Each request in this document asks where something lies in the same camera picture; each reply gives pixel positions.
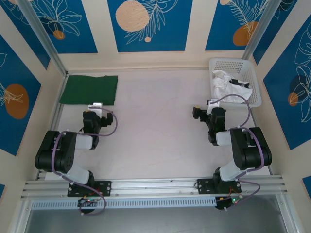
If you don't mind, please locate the aluminium profile mounting rail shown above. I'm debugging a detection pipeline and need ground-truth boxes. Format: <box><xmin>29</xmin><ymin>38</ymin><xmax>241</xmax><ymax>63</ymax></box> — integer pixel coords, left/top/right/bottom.
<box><xmin>20</xmin><ymin>176</ymin><xmax>289</xmax><ymax>200</ymax></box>

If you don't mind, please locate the grey slotted cable duct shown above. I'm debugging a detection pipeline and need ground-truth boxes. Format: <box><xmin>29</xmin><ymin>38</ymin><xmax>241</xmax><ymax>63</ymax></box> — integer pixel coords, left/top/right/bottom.
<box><xmin>31</xmin><ymin>196</ymin><xmax>218</xmax><ymax>210</ymax></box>

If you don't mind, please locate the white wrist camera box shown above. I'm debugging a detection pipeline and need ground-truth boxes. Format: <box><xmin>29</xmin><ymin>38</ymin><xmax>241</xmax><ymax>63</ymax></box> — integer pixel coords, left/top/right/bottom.
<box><xmin>206</xmin><ymin>99</ymin><xmax>221</xmax><ymax>115</ymax></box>
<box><xmin>87</xmin><ymin>102</ymin><xmax>103</xmax><ymax>117</ymax></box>

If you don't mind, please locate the small controller circuit board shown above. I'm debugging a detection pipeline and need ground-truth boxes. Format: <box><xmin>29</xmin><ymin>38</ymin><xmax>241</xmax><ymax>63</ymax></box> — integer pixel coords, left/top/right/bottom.
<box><xmin>77</xmin><ymin>197</ymin><xmax>102</xmax><ymax>207</ymax></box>
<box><xmin>215</xmin><ymin>196</ymin><xmax>244</xmax><ymax>210</ymax></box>

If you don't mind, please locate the folded green t-shirt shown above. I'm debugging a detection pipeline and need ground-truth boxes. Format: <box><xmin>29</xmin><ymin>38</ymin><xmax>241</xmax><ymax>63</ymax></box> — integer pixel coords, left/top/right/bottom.
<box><xmin>59</xmin><ymin>75</ymin><xmax>119</xmax><ymax>106</ymax></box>

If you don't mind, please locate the aluminium corner post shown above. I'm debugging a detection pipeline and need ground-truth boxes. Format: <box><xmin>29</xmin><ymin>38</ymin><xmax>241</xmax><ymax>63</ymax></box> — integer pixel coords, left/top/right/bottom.
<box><xmin>242</xmin><ymin>0</ymin><xmax>280</xmax><ymax>62</ymax></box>
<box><xmin>18</xmin><ymin>0</ymin><xmax>69</xmax><ymax>76</ymax></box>

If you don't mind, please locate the white t-shirt with black print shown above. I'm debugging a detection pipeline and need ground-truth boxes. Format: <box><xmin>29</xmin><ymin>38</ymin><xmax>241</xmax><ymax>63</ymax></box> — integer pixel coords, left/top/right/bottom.
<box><xmin>211</xmin><ymin>69</ymin><xmax>253</xmax><ymax>104</ymax></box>

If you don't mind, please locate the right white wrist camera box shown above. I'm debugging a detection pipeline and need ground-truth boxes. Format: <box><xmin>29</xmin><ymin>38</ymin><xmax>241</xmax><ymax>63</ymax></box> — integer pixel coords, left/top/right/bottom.
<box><xmin>206</xmin><ymin>99</ymin><xmax>221</xmax><ymax>115</ymax></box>

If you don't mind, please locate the white perforated plastic basket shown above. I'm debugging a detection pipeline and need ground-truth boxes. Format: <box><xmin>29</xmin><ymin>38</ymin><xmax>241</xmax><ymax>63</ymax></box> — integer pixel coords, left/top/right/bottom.
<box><xmin>208</xmin><ymin>57</ymin><xmax>263</xmax><ymax>108</ymax></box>

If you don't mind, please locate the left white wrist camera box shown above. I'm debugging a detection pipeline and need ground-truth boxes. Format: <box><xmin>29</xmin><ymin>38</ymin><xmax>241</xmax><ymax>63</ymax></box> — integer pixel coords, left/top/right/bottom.
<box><xmin>87</xmin><ymin>102</ymin><xmax>103</xmax><ymax>117</ymax></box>

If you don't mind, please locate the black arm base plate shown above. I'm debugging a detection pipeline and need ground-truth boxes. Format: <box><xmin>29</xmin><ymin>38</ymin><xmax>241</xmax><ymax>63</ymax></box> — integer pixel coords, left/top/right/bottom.
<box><xmin>197</xmin><ymin>178</ymin><xmax>242</xmax><ymax>195</ymax></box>
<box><xmin>67</xmin><ymin>180</ymin><xmax>112</xmax><ymax>198</ymax></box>

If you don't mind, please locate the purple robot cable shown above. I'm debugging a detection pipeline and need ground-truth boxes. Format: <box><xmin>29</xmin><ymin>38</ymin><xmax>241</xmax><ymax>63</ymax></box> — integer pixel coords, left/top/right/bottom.
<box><xmin>52</xmin><ymin>108</ymin><xmax>119</xmax><ymax>216</ymax></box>
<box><xmin>211</xmin><ymin>94</ymin><xmax>266</xmax><ymax>212</ymax></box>

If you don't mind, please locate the grey metal plate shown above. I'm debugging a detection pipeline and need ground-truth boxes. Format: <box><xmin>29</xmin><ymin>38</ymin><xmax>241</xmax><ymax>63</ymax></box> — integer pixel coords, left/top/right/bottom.
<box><xmin>24</xmin><ymin>208</ymin><xmax>292</xmax><ymax>233</ymax></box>

